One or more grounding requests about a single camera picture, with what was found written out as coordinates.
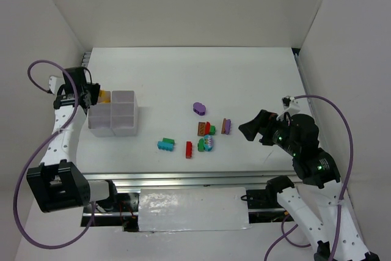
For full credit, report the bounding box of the brown rectangular lego brick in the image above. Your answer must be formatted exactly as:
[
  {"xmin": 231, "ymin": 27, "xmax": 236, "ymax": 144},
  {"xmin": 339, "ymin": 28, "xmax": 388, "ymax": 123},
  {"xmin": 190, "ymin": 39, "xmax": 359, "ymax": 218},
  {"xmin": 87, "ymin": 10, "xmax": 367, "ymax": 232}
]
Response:
[{"xmin": 197, "ymin": 122, "xmax": 206, "ymax": 136}]

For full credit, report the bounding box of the thin brown lego plate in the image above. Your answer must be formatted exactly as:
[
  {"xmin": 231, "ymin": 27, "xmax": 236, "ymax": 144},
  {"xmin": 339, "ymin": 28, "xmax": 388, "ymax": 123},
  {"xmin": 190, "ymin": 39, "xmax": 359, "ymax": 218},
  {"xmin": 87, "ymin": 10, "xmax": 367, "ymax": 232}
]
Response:
[{"xmin": 221, "ymin": 118, "xmax": 227, "ymax": 134}]

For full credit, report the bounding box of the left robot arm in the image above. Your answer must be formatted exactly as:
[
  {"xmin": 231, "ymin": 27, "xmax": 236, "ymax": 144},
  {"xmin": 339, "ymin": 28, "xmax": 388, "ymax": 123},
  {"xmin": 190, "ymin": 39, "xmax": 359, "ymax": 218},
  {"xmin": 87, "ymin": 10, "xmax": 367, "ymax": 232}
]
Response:
[{"xmin": 26, "ymin": 67, "xmax": 117, "ymax": 213}]

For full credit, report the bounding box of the red curved lego brick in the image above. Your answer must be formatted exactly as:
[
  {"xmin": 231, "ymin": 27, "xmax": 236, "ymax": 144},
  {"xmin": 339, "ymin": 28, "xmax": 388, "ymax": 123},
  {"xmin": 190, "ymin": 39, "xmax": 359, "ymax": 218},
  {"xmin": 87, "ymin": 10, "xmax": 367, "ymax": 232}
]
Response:
[{"xmin": 204, "ymin": 122, "xmax": 211, "ymax": 134}]

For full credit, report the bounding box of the purple rounded lego brick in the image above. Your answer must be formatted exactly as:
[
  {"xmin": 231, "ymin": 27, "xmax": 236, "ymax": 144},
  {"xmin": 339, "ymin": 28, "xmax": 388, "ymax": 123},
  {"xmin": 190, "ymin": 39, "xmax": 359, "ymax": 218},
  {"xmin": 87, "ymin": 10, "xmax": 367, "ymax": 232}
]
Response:
[{"xmin": 192, "ymin": 102, "xmax": 206, "ymax": 116}]

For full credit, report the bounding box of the green lego brick on teal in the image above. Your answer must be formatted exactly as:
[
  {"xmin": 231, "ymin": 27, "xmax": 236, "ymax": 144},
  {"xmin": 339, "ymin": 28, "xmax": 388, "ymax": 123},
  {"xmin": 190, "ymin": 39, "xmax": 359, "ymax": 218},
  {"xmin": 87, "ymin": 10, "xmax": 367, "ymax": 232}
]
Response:
[{"xmin": 162, "ymin": 138, "xmax": 175, "ymax": 145}]

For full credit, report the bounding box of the yellow rectangular lego brick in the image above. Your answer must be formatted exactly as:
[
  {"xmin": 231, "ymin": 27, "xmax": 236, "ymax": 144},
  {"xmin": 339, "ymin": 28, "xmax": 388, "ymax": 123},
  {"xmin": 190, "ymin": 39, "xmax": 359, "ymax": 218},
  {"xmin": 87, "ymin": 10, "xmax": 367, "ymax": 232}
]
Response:
[{"xmin": 97, "ymin": 90, "xmax": 111, "ymax": 103}]

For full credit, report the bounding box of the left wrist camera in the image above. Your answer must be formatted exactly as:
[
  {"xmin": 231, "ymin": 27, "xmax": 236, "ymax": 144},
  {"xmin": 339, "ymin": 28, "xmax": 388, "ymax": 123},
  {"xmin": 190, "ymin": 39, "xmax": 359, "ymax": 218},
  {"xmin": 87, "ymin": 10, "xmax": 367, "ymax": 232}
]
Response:
[{"xmin": 48, "ymin": 75, "xmax": 64, "ymax": 95}]

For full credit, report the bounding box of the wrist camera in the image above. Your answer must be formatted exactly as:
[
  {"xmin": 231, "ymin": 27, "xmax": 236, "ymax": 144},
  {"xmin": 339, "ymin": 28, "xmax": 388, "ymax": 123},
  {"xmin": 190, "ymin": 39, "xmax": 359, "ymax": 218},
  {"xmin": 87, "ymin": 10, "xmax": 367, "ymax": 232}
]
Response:
[
  {"xmin": 280, "ymin": 96, "xmax": 301, "ymax": 118},
  {"xmin": 48, "ymin": 75, "xmax": 64, "ymax": 95}
]

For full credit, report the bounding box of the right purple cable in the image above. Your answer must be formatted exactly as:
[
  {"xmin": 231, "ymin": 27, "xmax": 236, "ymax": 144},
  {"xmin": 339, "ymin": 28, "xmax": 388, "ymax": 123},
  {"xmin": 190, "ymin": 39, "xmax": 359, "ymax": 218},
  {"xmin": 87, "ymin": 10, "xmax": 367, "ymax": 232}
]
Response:
[{"xmin": 264, "ymin": 94, "xmax": 355, "ymax": 261}]

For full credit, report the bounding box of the white compartment organizer box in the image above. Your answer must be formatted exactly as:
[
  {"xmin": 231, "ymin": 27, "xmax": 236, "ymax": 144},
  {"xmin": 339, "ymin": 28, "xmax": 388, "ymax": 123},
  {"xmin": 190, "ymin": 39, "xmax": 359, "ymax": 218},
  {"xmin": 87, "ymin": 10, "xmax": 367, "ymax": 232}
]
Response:
[{"xmin": 87, "ymin": 90, "xmax": 139, "ymax": 138}]

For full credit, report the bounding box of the green curved lego brick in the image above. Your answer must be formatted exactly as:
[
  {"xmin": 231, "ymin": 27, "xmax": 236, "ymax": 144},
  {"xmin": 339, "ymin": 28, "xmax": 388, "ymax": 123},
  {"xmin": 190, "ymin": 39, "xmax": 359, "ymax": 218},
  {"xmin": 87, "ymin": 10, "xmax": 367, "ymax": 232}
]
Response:
[{"xmin": 197, "ymin": 138, "xmax": 205, "ymax": 152}]

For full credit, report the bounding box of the purple curved lego brick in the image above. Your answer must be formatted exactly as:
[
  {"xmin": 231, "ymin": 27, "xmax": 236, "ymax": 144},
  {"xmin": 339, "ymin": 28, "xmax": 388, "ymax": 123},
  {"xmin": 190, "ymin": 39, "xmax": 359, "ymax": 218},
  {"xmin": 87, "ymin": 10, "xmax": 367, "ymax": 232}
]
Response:
[{"xmin": 224, "ymin": 119, "xmax": 231, "ymax": 134}]

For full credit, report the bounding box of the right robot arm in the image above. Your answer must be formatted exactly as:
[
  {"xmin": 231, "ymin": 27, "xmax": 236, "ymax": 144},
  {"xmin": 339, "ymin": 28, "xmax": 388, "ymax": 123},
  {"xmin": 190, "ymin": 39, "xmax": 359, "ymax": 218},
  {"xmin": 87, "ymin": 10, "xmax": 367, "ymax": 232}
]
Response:
[{"xmin": 239, "ymin": 110, "xmax": 379, "ymax": 260}]

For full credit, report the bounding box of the teal rectangular lego brick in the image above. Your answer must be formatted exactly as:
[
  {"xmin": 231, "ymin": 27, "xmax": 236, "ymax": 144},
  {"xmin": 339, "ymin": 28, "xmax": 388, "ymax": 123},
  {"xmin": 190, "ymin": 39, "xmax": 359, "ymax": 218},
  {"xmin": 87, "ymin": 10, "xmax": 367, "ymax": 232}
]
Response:
[{"xmin": 157, "ymin": 141, "xmax": 174, "ymax": 152}]

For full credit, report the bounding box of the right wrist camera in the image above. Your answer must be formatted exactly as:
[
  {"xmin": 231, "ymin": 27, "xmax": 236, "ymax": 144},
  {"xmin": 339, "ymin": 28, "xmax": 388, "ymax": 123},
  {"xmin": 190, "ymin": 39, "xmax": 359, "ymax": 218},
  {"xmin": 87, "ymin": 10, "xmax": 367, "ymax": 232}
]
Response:
[{"xmin": 280, "ymin": 96, "xmax": 301, "ymax": 118}]

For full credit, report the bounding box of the small green lego brick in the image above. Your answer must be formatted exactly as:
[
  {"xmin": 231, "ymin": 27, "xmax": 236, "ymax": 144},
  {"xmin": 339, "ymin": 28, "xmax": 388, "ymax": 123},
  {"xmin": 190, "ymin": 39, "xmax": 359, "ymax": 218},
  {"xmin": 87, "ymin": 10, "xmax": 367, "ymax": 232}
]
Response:
[{"xmin": 209, "ymin": 125, "xmax": 216, "ymax": 135}]

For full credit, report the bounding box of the red rectangular lego brick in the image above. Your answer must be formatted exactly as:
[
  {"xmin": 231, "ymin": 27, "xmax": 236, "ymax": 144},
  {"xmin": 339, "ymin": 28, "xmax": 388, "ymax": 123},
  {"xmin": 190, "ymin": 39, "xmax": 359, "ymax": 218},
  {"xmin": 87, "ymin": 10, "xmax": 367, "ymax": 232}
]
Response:
[{"xmin": 185, "ymin": 141, "xmax": 193, "ymax": 159}]

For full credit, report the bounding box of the blue frog-print lego brick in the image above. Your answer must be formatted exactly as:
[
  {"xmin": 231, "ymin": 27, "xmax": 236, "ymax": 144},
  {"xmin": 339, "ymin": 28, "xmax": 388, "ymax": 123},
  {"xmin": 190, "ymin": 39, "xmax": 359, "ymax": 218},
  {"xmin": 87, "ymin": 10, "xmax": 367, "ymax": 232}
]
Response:
[{"xmin": 203, "ymin": 134, "xmax": 213, "ymax": 152}]

